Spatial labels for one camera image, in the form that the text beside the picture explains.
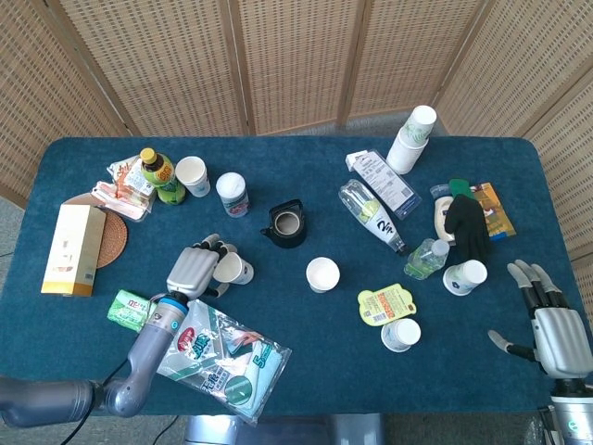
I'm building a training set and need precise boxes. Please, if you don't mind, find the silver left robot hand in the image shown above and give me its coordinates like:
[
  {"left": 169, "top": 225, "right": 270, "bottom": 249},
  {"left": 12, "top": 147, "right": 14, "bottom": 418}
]
[{"left": 165, "top": 233, "right": 240, "bottom": 300}]

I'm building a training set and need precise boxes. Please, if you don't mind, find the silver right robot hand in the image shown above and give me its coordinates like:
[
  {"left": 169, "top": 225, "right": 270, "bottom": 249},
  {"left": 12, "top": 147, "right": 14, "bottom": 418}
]
[{"left": 487, "top": 259, "right": 593, "bottom": 381}]

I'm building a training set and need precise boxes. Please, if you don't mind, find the white paper cup blue print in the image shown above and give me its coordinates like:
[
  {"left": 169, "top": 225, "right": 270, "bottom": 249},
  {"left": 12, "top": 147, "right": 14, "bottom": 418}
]
[
  {"left": 380, "top": 317, "right": 423, "bottom": 353},
  {"left": 174, "top": 156, "right": 212, "bottom": 199},
  {"left": 211, "top": 251, "right": 256, "bottom": 286}
]

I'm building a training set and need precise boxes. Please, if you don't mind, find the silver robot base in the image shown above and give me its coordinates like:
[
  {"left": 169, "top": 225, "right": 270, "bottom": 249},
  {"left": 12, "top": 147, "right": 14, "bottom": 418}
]
[{"left": 184, "top": 413, "right": 385, "bottom": 445}]

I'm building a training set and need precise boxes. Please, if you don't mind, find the white paper cup blue logo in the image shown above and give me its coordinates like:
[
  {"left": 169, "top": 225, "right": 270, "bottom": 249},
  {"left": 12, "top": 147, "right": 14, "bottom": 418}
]
[{"left": 442, "top": 259, "right": 488, "bottom": 297}]

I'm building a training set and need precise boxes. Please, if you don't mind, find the plain white paper cup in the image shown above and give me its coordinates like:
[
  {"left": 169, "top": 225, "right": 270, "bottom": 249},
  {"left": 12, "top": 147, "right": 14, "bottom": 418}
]
[
  {"left": 305, "top": 257, "right": 341, "bottom": 295},
  {"left": 385, "top": 129, "right": 430, "bottom": 176}
]

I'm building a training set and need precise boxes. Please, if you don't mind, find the paper cup green leaf print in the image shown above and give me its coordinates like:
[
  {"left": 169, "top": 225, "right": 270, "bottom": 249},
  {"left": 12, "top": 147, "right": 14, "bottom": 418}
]
[{"left": 401, "top": 105, "right": 438, "bottom": 143}]

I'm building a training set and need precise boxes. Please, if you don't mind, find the green tissue pack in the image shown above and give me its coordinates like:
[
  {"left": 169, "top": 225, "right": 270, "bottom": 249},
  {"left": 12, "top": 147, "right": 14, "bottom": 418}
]
[{"left": 107, "top": 289, "right": 158, "bottom": 333}]

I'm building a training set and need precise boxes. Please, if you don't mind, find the brown woven round coaster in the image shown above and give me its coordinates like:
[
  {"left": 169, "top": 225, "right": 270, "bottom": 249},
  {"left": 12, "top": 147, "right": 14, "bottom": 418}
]
[{"left": 95, "top": 211, "right": 129, "bottom": 270}]

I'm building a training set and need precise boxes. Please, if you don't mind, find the white wet wipes canister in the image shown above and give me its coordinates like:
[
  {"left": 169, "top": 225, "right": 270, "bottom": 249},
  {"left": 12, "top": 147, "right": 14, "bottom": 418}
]
[{"left": 215, "top": 172, "right": 250, "bottom": 219}]

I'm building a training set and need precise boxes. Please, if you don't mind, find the pink and white snack packet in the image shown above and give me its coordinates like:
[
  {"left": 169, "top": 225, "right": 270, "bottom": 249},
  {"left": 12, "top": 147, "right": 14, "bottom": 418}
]
[{"left": 90, "top": 179, "right": 155, "bottom": 223}]

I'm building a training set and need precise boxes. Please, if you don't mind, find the green tea bottle yellow cap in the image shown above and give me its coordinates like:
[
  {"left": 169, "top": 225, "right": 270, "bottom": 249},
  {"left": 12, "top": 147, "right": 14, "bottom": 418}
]
[{"left": 139, "top": 147, "right": 187, "bottom": 206}]

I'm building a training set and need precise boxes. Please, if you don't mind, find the black cast iron teapot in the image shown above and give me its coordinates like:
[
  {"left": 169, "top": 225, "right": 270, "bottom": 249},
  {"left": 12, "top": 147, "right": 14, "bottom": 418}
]
[{"left": 259, "top": 198, "right": 309, "bottom": 250}]

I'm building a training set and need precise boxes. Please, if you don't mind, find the clear bag of cleaning cloths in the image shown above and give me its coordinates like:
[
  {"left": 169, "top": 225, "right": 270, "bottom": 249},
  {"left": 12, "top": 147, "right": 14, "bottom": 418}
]
[{"left": 156, "top": 299, "right": 293, "bottom": 427}]

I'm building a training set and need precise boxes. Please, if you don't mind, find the white snack packet orange print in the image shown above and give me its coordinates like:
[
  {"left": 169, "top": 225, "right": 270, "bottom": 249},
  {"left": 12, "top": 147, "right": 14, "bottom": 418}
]
[{"left": 107, "top": 155, "right": 157, "bottom": 201}]

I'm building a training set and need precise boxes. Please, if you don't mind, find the beige and gold carton box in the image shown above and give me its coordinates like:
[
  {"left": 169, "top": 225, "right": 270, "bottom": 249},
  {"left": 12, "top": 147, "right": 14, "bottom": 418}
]
[{"left": 40, "top": 203, "right": 107, "bottom": 298}]

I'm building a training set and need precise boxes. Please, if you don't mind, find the brown round wooden board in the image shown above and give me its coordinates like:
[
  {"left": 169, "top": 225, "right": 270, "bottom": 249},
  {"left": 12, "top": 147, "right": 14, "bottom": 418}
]
[{"left": 62, "top": 192, "right": 110, "bottom": 210}]

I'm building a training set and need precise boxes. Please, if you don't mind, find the black and green work glove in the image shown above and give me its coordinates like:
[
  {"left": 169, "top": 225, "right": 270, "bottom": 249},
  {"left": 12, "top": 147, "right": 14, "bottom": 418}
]
[{"left": 443, "top": 178, "right": 495, "bottom": 264}]

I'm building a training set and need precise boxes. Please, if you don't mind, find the small clear green-tinted bottle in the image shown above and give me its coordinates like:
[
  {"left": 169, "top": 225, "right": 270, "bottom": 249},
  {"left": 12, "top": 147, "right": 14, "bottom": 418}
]
[{"left": 403, "top": 237, "right": 450, "bottom": 281}]

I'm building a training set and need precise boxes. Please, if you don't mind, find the cream tube clear cap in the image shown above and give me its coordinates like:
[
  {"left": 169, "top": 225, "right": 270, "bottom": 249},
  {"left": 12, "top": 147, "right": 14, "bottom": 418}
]
[{"left": 430, "top": 184, "right": 458, "bottom": 242}]

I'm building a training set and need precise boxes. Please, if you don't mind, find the yellow-green cloud-shaped package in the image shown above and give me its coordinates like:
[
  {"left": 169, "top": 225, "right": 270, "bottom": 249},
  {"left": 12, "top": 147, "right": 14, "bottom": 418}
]
[{"left": 357, "top": 283, "right": 418, "bottom": 327}]

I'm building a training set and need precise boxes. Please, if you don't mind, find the clear bottle black label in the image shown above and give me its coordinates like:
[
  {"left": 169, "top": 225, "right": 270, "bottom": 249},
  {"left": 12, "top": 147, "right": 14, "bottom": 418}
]
[{"left": 337, "top": 178, "right": 411, "bottom": 256}]

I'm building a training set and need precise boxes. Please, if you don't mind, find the blue white carton box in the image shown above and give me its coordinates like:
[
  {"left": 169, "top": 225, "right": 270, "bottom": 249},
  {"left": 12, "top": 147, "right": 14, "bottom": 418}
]
[{"left": 345, "top": 147, "right": 423, "bottom": 222}]

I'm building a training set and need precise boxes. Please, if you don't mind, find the woven bamboo folding screen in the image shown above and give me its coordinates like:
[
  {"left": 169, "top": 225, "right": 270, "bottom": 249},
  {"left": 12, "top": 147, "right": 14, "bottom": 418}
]
[{"left": 0, "top": 0, "right": 593, "bottom": 261}]

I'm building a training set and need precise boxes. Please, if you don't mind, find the black floor cable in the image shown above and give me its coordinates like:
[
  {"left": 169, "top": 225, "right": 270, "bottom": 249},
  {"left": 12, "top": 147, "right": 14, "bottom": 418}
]
[{"left": 157, "top": 413, "right": 181, "bottom": 445}]

